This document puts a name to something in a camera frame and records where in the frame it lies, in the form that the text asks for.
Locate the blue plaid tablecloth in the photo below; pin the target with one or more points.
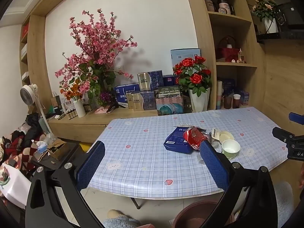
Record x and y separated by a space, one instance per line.
147 161

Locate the black mini tripod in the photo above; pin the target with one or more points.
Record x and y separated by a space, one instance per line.
111 106

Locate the brown plastic cup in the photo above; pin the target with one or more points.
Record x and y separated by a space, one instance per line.
228 102

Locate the pink blossom arrangement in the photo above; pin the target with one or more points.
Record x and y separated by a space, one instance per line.
99 49

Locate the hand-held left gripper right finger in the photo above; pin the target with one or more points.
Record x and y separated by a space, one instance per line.
212 163

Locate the metal table leg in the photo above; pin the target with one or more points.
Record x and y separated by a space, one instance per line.
135 203

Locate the white paper sheet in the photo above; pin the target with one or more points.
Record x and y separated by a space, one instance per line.
14 185

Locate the blue and white box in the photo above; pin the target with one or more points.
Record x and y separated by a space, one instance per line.
125 91

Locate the row of small brown bottles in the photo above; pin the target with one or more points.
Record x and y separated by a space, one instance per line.
71 114

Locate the beige slipper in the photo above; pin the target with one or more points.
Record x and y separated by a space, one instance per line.
115 213

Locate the white flower pot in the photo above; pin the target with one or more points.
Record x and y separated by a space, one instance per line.
271 25

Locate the slim white vase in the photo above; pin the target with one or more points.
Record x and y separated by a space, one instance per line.
79 109

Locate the black wall shelf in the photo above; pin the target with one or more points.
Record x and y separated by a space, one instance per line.
292 28

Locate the red paper cup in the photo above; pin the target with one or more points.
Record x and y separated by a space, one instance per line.
236 102

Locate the white paper cup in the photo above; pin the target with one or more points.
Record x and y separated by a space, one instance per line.
231 152

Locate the white angular vase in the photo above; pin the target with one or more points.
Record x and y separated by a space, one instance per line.
199 101

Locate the small dark blue box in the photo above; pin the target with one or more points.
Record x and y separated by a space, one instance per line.
168 79

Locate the pink rose plant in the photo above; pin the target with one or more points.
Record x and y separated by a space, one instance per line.
263 4

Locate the dark side table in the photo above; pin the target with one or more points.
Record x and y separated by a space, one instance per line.
68 152

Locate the stack of pastel cups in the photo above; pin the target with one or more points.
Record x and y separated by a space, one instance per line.
220 95

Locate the light blue flat box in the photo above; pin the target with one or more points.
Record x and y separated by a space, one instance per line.
184 55

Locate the dark blue printed box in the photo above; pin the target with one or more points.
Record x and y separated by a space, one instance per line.
229 86

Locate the cardboard box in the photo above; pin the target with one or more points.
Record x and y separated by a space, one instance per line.
57 149

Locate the orange flowers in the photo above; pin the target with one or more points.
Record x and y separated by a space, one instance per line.
70 92

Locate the purple flowers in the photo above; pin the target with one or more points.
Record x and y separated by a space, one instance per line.
105 97

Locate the blue packet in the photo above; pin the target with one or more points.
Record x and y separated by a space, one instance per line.
175 140

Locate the red rose bouquet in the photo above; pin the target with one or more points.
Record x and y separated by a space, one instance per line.
193 76

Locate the brown plastic bin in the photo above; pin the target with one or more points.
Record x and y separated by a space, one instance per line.
190 218

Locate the small gold bottle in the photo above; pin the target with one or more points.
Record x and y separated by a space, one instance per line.
240 57

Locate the person's right leg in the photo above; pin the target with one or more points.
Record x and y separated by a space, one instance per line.
285 201

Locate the small blue carton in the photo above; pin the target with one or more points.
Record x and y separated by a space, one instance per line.
244 97

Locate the red wrapper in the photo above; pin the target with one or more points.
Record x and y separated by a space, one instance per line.
193 136

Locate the pile of clothes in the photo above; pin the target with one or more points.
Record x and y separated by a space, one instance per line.
19 142

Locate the shrink-wrapped bottle pack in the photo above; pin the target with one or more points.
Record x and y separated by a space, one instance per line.
169 104

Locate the person's left leg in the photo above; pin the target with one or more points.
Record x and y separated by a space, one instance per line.
121 222

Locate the person's leg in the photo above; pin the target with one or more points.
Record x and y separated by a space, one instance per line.
121 222
285 201

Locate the dark lidded jar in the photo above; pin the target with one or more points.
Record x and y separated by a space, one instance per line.
209 3
224 6

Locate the red box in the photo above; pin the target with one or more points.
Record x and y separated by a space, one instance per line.
24 33

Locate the white standing fan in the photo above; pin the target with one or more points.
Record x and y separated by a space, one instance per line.
28 94

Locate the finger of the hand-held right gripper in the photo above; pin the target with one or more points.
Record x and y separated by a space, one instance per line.
281 134
296 118

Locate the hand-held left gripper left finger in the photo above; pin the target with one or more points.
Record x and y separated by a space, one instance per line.
91 163

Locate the tall gold and blue box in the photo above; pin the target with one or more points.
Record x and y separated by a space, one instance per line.
149 80

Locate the pink pouch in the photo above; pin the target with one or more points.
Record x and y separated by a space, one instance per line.
102 110

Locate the red basket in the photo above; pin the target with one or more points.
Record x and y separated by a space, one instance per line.
228 52

